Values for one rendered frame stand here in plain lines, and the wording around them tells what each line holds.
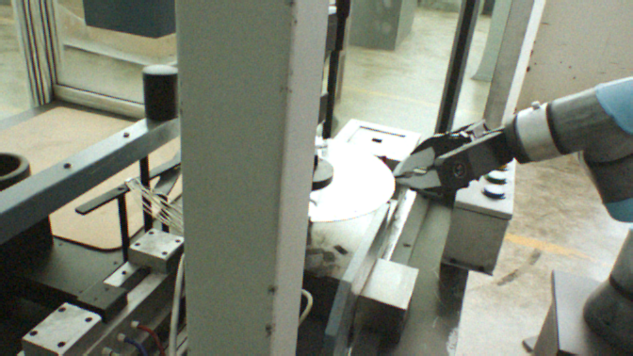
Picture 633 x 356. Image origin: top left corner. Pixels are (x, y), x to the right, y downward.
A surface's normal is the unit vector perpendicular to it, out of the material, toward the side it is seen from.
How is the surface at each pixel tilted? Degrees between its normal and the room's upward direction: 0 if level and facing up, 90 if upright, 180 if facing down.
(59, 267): 0
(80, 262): 0
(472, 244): 90
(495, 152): 62
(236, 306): 90
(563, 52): 90
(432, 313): 0
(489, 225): 90
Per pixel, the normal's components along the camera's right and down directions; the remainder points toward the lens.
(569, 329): 0.09, -0.88
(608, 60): -0.17, 0.45
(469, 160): 0.35, 0.00
